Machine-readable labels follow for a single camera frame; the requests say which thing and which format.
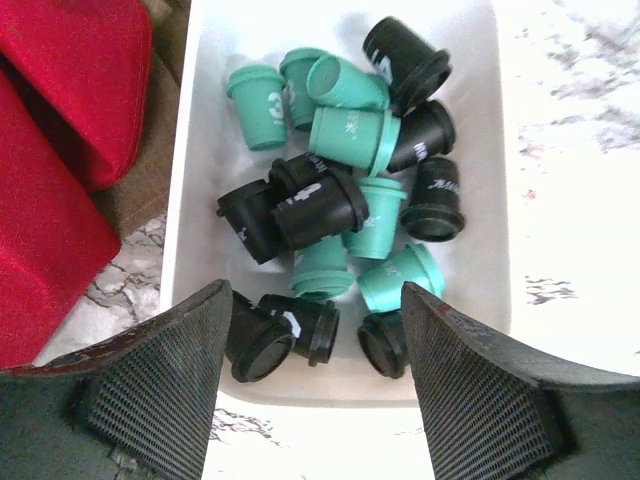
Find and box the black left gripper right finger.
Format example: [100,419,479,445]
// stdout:
[401,282,639,479]

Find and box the black coffee capsule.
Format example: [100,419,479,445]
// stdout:
[387,100,456,173]
[216,179,285,265]
[271,170,369,250]
[400,157,465,243]
[362,16,452,116]
[357,310,410,379]
[258,294,340,367]
[225,291,295,383]
[268,152,353,201]

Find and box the red cloth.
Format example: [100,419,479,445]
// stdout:
[1,1,152,368]

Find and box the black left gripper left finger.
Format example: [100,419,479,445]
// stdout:
[1,280,232,479]

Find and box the brown cloth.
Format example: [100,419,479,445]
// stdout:
[92,0,191,238]

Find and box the white plastic storage basket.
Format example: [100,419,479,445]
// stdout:
[161,1,511,407]

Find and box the green coffee capsule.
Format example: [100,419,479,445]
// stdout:
[343,177,408,260]
[308,107,401,176]
[279,47,328,132]
[306,54,391,111]
[357,243,446,313]
[226,64,288,151]
[290,235,355,300]

